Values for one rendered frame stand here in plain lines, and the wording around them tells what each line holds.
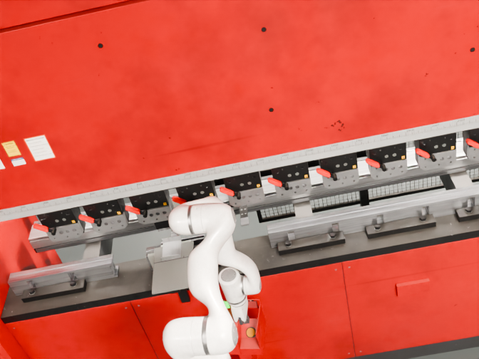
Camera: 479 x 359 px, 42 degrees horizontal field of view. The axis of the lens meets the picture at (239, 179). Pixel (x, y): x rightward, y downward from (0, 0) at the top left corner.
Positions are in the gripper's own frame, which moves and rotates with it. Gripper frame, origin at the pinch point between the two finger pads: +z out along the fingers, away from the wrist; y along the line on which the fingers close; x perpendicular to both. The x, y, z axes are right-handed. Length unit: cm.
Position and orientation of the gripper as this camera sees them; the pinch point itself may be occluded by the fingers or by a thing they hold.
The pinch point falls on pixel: (244, 319)
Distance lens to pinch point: 269.5
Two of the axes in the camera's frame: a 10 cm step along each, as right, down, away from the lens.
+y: -1.2, 7.2, -6.8
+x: 9.7, -0.6, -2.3
